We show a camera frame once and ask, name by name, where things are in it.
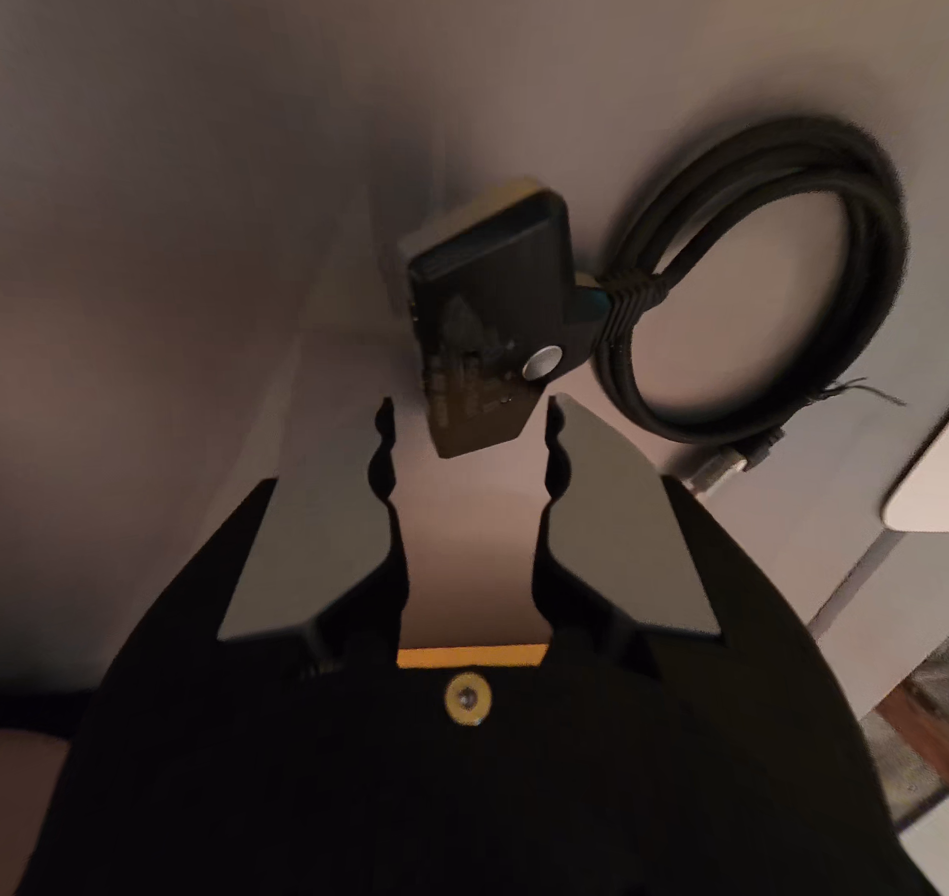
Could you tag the white rounded object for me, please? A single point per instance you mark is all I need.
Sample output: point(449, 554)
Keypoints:
point(923, 496)

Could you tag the black power adapter box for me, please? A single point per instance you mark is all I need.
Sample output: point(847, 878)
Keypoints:
point(489, 295)

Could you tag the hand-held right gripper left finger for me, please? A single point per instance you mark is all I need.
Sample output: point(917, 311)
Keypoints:
point(311, 562)

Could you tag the yellow plastic bin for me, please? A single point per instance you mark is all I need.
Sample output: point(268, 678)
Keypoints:
point(474, 656)

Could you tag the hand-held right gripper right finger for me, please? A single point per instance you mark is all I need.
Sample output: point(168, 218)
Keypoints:
point(623, 540)

